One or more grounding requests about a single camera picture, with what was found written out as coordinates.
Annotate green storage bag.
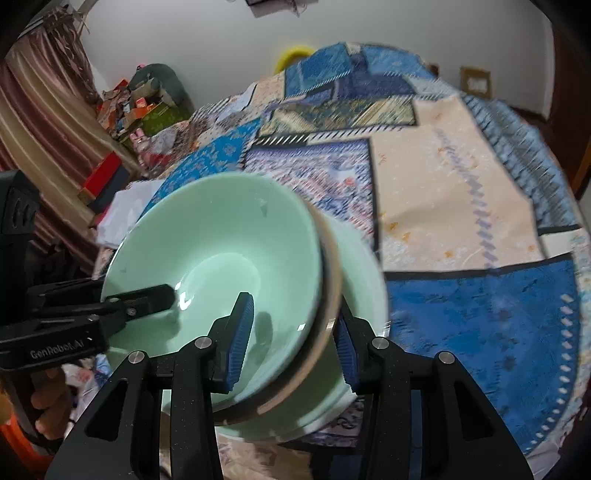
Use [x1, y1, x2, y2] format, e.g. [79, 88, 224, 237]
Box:
[139, 104, 195, 137]

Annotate green bowl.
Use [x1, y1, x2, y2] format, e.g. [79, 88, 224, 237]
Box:
[100, 173, 325, 409]

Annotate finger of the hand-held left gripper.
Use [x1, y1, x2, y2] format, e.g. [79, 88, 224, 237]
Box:
[25, 277, 105, 308]
[38, 283, 177, 343]

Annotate pink bowl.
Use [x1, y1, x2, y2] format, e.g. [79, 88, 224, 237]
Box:
[212, 208, 345, 428]

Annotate person's left hand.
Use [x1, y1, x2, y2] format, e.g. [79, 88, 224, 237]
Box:
[30, 367, 77, 439]

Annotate patchwork blanket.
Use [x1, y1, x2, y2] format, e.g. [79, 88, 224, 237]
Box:
[92, 41, 591, 480]

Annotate white folded cloth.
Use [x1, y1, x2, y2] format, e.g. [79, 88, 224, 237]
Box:
[97, 189, 162, 250]

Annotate orange stool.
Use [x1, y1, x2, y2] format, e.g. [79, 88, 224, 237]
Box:
[0, 411, 51, 462]

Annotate cardboard box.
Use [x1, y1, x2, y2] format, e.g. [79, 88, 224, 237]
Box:
[461, 67, 492, 95]

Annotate pink bunny toy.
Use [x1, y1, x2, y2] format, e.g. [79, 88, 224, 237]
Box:
[131, 131, 154, 168]

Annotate yellow foam tube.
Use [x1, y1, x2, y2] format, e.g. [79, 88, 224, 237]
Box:
[273, 44, 315, 75]

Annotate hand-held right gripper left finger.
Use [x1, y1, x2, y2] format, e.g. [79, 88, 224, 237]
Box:
[44, 292, 256, 480]

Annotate wooden door frame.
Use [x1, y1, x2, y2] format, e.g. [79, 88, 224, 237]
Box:
[549, 23, 591, 195]

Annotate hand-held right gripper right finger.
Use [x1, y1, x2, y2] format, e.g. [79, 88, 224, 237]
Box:
[335, 300, 536, 480]

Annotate dark grey box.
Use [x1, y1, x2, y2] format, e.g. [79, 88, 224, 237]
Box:
[88, 165, 134, 215]

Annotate grey cushion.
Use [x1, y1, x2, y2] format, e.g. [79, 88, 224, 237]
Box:
[128, 64, 194, 121]

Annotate green plate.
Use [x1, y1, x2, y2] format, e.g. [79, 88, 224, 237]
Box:
[159, 217, 391, 444]

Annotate striped brown curtain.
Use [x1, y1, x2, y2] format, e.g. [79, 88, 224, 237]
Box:
[0, 14, 144, 278]

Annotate red box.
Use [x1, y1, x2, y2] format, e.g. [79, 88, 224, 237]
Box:
[82, 152, 123, 197]

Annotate pile of colourful clutter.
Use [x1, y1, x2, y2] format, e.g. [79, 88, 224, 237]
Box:
[97, 78, 162, 139]

